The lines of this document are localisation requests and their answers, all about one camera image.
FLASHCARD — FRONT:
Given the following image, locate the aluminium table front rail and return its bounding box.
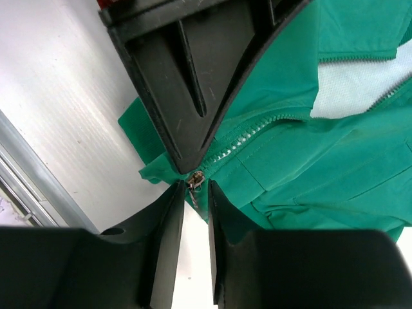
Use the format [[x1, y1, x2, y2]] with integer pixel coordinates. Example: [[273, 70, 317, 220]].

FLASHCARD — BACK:
[[1, 113, 98, 234]]

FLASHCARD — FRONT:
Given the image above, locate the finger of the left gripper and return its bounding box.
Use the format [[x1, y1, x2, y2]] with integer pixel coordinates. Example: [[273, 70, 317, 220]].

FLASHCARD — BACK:
[[98, 0, 308, 174]]

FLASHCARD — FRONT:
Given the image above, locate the green jacket with white lining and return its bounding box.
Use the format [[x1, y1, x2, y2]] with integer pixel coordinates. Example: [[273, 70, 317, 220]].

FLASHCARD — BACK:
[[117, 0, 412, 245]]

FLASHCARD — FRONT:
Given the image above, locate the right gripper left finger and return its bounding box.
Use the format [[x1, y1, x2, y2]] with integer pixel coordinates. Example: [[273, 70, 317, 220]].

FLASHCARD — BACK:
[[1, 182, 185, 308]]

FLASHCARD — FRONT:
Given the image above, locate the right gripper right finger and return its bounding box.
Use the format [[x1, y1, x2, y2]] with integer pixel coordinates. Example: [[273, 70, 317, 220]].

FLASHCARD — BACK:
[[208, 181, 407, 308]]

